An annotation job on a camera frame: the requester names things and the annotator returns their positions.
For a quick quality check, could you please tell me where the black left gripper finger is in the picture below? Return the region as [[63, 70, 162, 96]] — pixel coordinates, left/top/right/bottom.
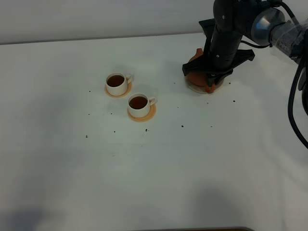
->
[[182, 54, 209, 76]]

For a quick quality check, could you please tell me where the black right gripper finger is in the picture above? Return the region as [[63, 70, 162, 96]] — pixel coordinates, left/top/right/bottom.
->
[[232, 49, 255, 69]]

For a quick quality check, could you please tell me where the brown clay teapot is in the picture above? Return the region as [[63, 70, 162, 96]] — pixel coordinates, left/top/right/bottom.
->
[[187, 48, 216, 93]]

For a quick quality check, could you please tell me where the white teacup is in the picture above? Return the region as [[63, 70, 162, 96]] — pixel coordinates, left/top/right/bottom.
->
[[128, 93, 157, 118], [105, 73, 133, 96]]

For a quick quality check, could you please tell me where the near orange coaster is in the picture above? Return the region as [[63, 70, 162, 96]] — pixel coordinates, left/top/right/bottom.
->
[[127, 104, 156, 123]]

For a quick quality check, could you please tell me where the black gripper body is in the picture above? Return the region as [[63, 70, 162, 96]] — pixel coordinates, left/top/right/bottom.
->
[[199, 0, 259, 79]]

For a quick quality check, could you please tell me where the far orange coaster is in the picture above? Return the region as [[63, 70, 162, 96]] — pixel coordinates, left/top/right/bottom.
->
[[104, 83, 133, 98]]

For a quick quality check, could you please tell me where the beige teapot coaster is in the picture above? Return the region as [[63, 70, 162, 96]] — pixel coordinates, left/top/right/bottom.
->
[[185, 77, 224, 94]]

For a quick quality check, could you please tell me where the far white teacup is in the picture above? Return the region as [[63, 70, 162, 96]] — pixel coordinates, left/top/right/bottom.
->
[[105, 73, 133, 96]]

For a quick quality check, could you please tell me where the near white teacup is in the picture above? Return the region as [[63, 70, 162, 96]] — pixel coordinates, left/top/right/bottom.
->
[[128, 93, 157, 118]]

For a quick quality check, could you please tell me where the orange coaster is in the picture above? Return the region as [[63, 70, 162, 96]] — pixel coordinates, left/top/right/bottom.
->
[[104, 83, 133, 98], [127, 104, 156, 123]]

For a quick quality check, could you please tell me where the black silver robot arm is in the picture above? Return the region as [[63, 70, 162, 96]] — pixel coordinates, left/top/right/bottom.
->
[[182, 0, 306, 81]]

